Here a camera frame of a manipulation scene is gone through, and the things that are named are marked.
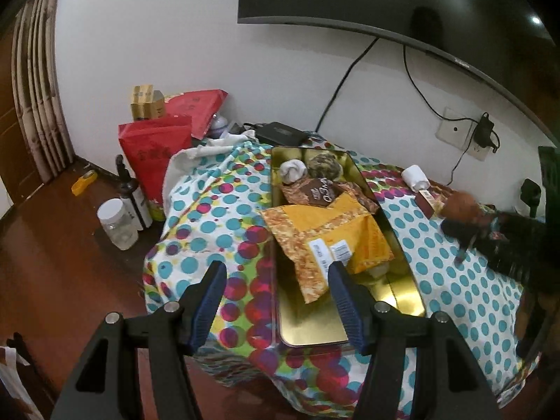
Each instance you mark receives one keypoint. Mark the gold metal tin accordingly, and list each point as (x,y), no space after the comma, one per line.
(315,319)

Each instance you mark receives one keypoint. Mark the white rolled sock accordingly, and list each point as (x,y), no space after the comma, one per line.
(413,176)

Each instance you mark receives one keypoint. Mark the brown snack packet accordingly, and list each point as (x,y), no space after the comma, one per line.
(319,194)

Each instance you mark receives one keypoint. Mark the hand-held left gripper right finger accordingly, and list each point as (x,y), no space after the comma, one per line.
(346,308)

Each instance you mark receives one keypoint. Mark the dark pump bottle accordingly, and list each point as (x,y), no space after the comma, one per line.
(124,188)

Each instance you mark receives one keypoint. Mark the black router box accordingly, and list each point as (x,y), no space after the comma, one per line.
(280,133)

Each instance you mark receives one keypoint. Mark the flat red gift bag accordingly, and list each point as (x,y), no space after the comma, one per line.
(197,105)

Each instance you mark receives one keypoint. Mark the tall red gift bag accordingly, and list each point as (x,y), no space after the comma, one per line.
(148,157)

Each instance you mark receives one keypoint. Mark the yellow cardboard box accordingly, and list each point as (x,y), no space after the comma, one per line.
(146,105)

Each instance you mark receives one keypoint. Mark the yellow snack bag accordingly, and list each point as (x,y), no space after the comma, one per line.
(332,232)

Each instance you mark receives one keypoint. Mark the white bottle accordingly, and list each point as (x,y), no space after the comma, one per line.
(143,208)

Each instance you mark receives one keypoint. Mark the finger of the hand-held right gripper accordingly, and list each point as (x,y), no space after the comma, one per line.
(457,229)

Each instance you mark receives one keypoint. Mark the polka dot tablecloth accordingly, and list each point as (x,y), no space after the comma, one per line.
(437,280)

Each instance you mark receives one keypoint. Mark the black charger plug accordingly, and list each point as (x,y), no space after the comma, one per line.
(484,130)

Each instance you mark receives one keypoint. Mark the brown patterned sock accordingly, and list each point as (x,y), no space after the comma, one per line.
(323,164)

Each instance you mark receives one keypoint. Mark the wooden door frame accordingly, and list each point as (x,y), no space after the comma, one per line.
(39,74)

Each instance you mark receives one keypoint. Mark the white sock bundle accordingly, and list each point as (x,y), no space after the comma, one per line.
(291,170)

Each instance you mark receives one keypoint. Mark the white plastic bag ball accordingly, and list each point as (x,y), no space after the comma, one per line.
(378,270)

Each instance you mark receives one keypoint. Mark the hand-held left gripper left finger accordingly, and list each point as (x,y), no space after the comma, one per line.
(209,304)

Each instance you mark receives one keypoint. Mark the small yellow tool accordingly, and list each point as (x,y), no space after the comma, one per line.
(83,182)

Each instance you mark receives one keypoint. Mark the small brown and yellow box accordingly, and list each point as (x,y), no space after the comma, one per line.
(426,203)

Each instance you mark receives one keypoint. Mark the black stand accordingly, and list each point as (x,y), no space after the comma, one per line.
(529,192)

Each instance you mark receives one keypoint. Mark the beige wall socket plate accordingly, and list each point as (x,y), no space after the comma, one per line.
(479,153)
(453,127)

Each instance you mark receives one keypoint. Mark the porcelain jar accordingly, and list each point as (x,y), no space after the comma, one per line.
(218,126)

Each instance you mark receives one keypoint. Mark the clear plastic jar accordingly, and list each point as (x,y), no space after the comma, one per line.
(116,227)

